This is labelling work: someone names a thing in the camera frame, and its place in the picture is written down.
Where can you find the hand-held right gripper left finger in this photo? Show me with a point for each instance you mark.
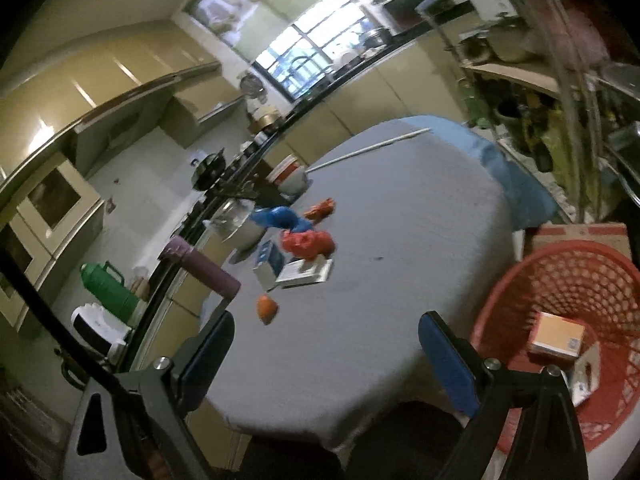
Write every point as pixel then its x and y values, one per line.
pixel 207 355

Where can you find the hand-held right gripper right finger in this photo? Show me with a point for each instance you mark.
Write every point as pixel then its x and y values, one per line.
pixel 447 360

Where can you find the red plastic basket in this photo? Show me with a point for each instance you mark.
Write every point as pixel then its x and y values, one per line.
pixel 505 300

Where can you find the white cardboard box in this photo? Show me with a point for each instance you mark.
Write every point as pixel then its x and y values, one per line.
pixel 302 272

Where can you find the blue plastic bag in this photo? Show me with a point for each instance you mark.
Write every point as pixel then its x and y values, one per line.
pixel 280 217

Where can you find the orange plastic bag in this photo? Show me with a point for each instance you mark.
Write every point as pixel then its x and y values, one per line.
pixel 321 208

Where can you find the small orange packet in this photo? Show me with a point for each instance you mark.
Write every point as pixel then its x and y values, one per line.
pixel 267 308

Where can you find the purple insulated bottle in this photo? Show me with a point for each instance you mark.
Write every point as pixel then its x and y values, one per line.
pixel 202 267

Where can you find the grey tablecloth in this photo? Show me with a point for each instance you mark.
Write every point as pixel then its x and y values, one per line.
pixel 400 260

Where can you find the blue and white box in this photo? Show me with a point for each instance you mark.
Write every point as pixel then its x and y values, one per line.
pixel 270 262

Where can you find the orange cardboard box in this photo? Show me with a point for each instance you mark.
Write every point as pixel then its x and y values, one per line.
pixel 557 332

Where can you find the white ribbed appliance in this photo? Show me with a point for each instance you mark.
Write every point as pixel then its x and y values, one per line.
pixel 95 325

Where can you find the green thermos jug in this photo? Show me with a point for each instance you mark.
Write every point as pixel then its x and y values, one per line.
pixel 107 290

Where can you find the pot with glass lid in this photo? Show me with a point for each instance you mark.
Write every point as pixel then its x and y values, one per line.
pixel 240 230

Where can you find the small white open box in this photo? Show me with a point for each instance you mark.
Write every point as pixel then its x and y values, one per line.
pixel 585 380

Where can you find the red plastic bag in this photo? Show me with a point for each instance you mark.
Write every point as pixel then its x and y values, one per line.
pixel 306 244

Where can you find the brown cardboard carton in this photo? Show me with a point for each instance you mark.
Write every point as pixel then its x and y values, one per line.
pixel 575 234

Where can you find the black wok with lid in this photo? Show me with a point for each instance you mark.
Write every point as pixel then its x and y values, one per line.
pixel 207 170

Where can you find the blue cloth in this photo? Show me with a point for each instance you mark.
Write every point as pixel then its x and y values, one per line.
pixel 510 180

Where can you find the built-in oven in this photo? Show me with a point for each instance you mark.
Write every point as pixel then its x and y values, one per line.
pixel 50 195

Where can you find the white rod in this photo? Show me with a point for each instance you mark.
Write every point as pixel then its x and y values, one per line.
pixel 370 149

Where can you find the golden pot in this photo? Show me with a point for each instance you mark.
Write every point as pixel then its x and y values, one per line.
pixel 267 119

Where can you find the beige base cabinets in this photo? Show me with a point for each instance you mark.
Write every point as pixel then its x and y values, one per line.
pixel 380 95

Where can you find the steel storage rack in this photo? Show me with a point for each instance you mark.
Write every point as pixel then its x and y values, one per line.
pixel 500 72

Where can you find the barred window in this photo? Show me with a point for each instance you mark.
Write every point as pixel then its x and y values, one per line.
pixel 300 55

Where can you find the white dish by sink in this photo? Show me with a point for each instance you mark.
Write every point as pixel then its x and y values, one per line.
pixel 345 56

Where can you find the steel cooking pot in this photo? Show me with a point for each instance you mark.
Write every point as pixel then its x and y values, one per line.
pixel 375 38

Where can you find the printed window blind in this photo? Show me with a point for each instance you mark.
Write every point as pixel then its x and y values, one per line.
pixel 240 0

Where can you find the black countertop appliance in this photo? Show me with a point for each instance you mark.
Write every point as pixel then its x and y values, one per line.
pixel 407 5

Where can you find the beige wall cabinets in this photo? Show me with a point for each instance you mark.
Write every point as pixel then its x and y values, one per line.
pixel 75 85

